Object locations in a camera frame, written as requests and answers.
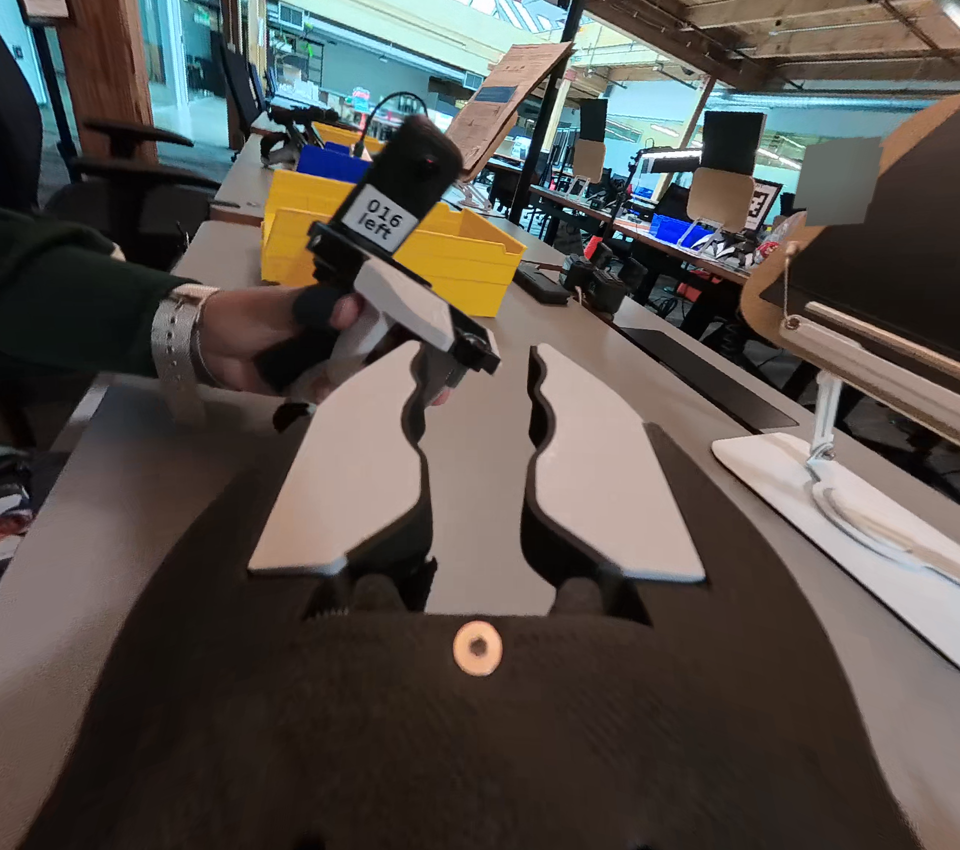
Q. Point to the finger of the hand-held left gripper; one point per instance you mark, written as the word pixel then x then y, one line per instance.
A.
pixel 435 370
pixel 405 306

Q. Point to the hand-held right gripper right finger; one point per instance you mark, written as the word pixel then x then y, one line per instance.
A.
pixel 607 490

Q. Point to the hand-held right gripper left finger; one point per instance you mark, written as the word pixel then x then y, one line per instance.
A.
pixel 345 490

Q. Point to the yellow plastic bin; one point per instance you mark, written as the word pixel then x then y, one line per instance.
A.
pixel 345 136
pixel 465 257

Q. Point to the person's left forearm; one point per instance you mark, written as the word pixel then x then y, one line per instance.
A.
pixel 75 287

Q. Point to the grey desk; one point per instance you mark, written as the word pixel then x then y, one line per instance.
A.
pixel 150 490

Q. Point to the marker sign on far desk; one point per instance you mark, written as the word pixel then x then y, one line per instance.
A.
pixel 763 201

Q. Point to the person's left hand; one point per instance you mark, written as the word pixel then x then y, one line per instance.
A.
pixel 240 332

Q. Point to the blue plastic bin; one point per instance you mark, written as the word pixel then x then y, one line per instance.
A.
pixel 330 164
pixel 675 227

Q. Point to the brown board on white stand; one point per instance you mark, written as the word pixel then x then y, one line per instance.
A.
pixel 510 92

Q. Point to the flat black device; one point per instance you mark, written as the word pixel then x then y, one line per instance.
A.
pixel 541 284

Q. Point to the black charger box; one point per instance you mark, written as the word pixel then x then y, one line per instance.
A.
pixel 576 272
pixel 615 287

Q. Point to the black and beige panel board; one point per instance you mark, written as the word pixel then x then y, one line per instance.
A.
pixel 592 119
pixel 731 137

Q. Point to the black steel pole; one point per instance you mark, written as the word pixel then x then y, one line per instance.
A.
pixel 570 40

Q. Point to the silver mesh wristwatch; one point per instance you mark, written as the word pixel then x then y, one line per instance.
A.
pixel 176 347

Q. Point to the light bar on stand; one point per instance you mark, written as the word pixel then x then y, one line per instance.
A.
pixel 671 161

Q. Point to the black office chair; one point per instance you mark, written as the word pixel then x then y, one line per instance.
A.
pixel 127 190

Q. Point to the person's sneaker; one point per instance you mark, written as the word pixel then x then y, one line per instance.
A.
pixel 15 490

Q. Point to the black board on white stand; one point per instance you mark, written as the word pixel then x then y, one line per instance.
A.
pixel 900 265

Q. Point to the wooden support post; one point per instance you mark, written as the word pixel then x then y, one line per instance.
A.
pixel 97 25

